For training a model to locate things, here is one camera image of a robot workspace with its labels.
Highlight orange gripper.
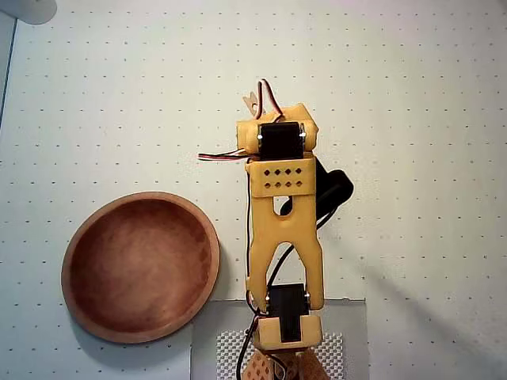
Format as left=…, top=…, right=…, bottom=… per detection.
left=261, top=101, right=314, bottom=124

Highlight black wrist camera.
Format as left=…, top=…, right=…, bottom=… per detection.
left=314, top=156, right=356, bottom=217

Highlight white mesh anti-slip mat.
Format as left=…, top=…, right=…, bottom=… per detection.
left=215, top=330, right=345, bottom=380

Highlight black camera cable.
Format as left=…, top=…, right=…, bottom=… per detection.
left=235, top=197, right=349, bottom=380

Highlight wooden clothespin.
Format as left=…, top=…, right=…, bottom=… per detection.
left=242, top=90, right=263, bottom=119

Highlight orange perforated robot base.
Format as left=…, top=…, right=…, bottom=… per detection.
left=243, top=347, right=330, bottom=380

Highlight tricolour servo wire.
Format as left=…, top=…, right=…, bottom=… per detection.
left=255, top=78, right=284, bottom=122
left=197, top=149, right=249, bottom=162

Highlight grey base plate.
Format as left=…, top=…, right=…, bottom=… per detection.
left=189, top=298, right=369, bottom=380

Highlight round wooden bowl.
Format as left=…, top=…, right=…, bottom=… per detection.
left=61, top=191, right=221, bottom=344

